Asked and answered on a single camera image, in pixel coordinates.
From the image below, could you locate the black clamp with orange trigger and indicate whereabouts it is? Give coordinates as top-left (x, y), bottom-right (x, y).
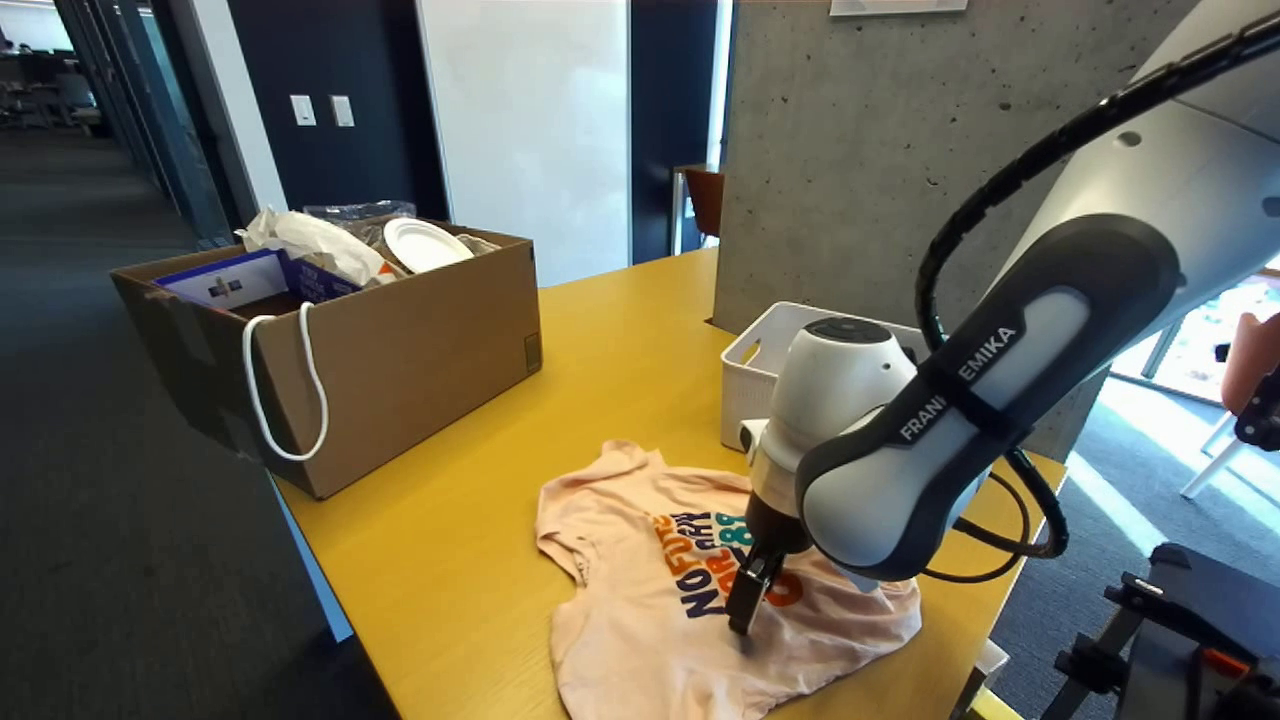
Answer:
top-left (1100, 572), bottom-right (1280, 720)

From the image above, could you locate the white cord loop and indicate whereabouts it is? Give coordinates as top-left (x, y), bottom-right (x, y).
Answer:
top-left (237, 302), bottom-right (336, 470)

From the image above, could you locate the purple and white carton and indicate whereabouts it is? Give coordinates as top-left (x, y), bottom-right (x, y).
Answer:
top-left (155, 249), bottom-right (360, 321)

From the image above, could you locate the white cloth in bag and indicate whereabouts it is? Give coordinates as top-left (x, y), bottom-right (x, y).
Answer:
top-left (237, 210), bottom-right (391, 291)

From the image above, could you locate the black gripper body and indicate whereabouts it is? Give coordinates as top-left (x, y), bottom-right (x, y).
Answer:
top-left (743, 488), bottom-right (813, 561)

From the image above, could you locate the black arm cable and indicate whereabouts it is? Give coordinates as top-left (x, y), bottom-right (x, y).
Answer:
top-left (912, 9), bottom-right (1280, 587)

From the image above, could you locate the brown wooden chair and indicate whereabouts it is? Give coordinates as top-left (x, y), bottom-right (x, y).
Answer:
top-left (667, 160), bottom-right (729, 257)

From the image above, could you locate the brown cardboard box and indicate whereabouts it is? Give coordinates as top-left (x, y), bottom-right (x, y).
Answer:
top-left (110, 217), bottom-right (548, 505)

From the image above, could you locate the white plastic storage bin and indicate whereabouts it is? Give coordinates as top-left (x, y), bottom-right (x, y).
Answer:
top-left (716, 295), bottom-right (935, 457)

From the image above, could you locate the pink printed t-shirt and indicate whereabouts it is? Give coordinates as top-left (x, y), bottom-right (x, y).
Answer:
top-left (533, 439), bottom-right (930, 720)

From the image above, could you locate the white paper plate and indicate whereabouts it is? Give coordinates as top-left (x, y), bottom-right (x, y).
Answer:
top-left (379, 217), bottom-right (481, 280)

